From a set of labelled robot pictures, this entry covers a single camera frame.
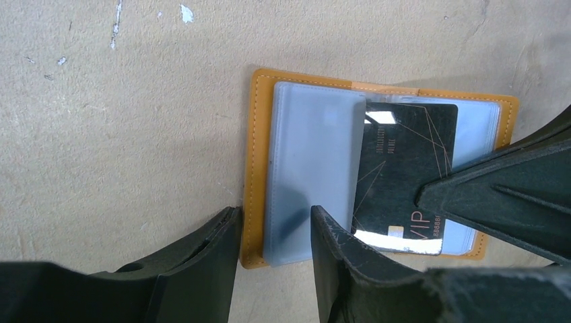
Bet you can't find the black credit card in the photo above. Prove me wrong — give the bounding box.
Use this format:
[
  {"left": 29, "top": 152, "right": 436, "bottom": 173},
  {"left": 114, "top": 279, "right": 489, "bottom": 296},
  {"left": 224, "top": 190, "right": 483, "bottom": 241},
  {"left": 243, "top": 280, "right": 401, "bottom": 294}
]
[{"left": 352, "top": 102, "right": 458, "bottom": 255}]

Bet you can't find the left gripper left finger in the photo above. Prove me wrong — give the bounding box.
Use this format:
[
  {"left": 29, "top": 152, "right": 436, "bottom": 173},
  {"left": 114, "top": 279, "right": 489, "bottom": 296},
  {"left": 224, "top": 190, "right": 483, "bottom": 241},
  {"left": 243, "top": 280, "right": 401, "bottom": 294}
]
[{"left": 1, "top": 207, "right": 242, "bottom": 322}]

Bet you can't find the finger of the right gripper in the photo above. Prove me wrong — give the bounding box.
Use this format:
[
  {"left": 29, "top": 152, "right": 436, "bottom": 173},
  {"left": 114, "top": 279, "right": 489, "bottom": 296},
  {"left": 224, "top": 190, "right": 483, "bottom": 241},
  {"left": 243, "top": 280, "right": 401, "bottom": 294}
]
[{"left": 415, "top": 108, "right": 570, "bottom": 266}]

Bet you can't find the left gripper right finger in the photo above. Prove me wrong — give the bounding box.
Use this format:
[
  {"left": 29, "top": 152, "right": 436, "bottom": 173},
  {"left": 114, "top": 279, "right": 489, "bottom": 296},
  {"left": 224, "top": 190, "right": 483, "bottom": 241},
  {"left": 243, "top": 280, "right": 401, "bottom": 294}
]
[{"left": 310, "top": 206, "right": 570, "bottom": 322}]

